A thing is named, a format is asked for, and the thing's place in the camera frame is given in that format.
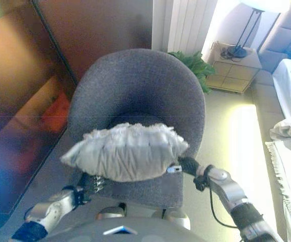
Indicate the beige upholstered bed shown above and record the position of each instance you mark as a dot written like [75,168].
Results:
[263,95]

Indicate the grey robot torso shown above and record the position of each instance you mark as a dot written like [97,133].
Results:
[125,233]

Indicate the black lamp with white shade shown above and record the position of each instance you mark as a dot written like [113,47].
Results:
[238,50]

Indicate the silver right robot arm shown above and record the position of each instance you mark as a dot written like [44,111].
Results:
[231,191]

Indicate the white fringed cushion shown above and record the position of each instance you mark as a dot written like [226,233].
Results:
[128,156]

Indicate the left robot leg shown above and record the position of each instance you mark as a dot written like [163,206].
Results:
[110,213]

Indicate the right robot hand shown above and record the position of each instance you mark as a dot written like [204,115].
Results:
[189,165]

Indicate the white ribbed radiator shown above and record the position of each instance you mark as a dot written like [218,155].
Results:
[183,22]

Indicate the glossy dark cabinet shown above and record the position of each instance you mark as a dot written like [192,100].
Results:
[17,100]

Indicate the green potted plant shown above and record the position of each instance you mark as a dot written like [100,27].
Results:
[195,66]

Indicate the white duvet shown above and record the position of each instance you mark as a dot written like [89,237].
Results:
[289,128]

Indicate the beige wooden nightstand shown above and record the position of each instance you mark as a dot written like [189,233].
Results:
[233,73]

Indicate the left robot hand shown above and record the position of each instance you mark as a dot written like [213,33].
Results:
[92,184]

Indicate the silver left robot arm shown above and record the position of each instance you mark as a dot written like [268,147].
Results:
[52,209]

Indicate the grey fabric armchair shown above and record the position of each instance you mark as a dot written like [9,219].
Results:
[140,83]

